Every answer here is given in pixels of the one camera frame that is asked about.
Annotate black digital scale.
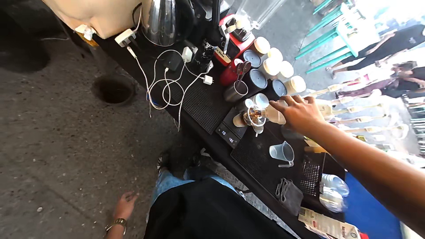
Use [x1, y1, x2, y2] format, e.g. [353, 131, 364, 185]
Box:
[215, 107, 248, 149]

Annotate row of pump bottles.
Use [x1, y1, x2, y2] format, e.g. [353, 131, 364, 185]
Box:
[306, 77, 410, 150]

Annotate black tablecloth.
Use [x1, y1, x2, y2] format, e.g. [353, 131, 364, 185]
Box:
[90, 30, 346, 239]

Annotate white plug adapter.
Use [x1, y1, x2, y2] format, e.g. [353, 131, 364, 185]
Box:
[182, 46, 198, 64]

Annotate white cable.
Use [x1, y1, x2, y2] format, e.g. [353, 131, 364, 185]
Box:
[127, 46, 185, 118]
[178, 60, 214, 132]

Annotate black power adapter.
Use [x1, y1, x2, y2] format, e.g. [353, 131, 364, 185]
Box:
[164, 50, 183, 71]

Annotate black plastic basket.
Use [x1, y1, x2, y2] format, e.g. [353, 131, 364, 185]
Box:
[298, 151, 327, 200]

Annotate dark gray cloth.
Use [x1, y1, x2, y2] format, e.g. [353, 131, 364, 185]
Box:
[275, 178, 304, 216]

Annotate white crumpled tissue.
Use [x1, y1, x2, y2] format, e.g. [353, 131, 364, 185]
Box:
[75, 24, 97, 41]

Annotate person's right hand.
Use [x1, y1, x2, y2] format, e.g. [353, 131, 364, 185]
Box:
[269, 95, 327, 137]

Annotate person's body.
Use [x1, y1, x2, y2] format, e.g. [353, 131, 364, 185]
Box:
[143, 177, 298, 239]

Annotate clear bottle with beige liquid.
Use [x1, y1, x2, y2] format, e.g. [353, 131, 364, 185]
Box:
[262, 101, 287, 125]

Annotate small brown-filled cup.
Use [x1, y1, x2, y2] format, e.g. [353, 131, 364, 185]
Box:
[233, 113, 248, 128]

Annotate person's right forearm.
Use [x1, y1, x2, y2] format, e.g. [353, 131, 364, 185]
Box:
[306, 120, 425, 234]

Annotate person's legs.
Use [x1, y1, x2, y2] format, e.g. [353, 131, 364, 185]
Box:
[146, 151, 247, 223]

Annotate clear plastic container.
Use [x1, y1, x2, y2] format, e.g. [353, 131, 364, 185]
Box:
[234, 0, 288, 30]

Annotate white power strip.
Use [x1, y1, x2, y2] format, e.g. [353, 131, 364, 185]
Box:
[114, 29, 137, 48]

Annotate dark gray cup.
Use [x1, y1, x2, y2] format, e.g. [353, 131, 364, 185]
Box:
[280, 125, 305, 141]

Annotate clear measuring jug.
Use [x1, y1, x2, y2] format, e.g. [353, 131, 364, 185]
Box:
[269, 141, 295, 168]

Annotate jar with dark lid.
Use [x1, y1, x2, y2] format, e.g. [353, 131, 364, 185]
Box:
[265, 78, 287, 101]
[242, 49, 262, 69]
[244, 68, 268, 98]

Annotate dark metal spoon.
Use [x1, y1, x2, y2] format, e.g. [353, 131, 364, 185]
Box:
[238, 61, 252, 83]
[235, 63, 244, 87]

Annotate beige printed carton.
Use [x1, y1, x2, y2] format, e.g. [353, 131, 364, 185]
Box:
[298, 207, 362, 239]

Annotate small white-lidded jar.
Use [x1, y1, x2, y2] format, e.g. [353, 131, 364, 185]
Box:
[236, 98, 254, 113]

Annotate silver kettle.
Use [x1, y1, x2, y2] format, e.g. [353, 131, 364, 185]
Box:
[141, 0, 196, 47]

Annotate person's left hand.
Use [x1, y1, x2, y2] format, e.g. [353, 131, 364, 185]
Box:
[114, 191, 140, 221]

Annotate red machine with lever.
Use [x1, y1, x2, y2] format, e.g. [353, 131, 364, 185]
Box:
[214, 14, 256, 67]

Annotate red canister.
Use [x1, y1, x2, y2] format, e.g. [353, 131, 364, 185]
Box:
[219, 58, 244, 87]

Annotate black perforated mat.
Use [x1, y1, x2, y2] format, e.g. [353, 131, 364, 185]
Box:
[181, 78, 234, 135]
[230, 130, 307, 191]

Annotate brown round bucket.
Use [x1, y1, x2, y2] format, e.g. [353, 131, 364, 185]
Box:
[92, 74, 136, 104]

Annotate white-lidded container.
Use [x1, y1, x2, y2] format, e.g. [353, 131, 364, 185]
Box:
[260, 57, 281, 79]
[276, 60, 295, 80]
[267, 47, 284, 63]
[285, 75, 307, 96]
[251, 36, 271, 56]

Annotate blue cloth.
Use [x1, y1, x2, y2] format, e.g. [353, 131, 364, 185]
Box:
[345, 170, 402, 239]

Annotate person's left forearm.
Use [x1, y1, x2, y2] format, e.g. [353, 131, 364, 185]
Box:
[104, 218, 128, 239]

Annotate stainless steel cup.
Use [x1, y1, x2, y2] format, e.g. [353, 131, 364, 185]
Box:
[223, 80, 249, 103]

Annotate clear cup with ice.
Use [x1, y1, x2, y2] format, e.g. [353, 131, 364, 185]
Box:
[243, 106, 267, 127]

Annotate beige bag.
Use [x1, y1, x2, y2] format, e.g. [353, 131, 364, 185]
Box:
[42, 0, 143, 40]

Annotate table with green legs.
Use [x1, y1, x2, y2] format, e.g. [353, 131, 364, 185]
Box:
[295, 0, 380, 74]

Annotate yellow brown box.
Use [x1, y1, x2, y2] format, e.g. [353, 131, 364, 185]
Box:
[303, 139, 329, 154]

